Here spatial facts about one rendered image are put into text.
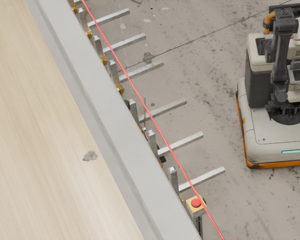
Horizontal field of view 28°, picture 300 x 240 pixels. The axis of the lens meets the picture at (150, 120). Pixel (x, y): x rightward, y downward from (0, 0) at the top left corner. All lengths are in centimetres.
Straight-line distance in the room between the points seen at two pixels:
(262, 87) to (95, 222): 151
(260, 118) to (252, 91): 24
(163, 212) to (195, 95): 330
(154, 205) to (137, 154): 14
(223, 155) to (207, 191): 31
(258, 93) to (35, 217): 171
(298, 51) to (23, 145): 160
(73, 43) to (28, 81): 206
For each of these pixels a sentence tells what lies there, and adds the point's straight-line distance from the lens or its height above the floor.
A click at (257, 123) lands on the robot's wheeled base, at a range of 411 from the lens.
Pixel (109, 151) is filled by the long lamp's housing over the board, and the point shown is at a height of 237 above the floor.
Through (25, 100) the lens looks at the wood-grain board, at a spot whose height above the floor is 90.
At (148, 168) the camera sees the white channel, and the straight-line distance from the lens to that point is 139.
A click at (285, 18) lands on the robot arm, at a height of 163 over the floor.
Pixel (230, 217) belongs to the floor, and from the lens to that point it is 406.
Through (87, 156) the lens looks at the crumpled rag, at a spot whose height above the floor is 91.
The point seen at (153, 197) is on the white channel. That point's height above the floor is 246.
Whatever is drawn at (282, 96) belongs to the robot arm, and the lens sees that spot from 310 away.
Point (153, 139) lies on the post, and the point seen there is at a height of 108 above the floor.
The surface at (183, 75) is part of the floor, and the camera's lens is 473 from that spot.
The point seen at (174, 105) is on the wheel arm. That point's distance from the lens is 348.
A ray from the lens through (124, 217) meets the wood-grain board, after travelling 309.
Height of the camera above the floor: 365
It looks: 54 degrees down
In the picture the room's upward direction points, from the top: 9 degrees counter-clockwise
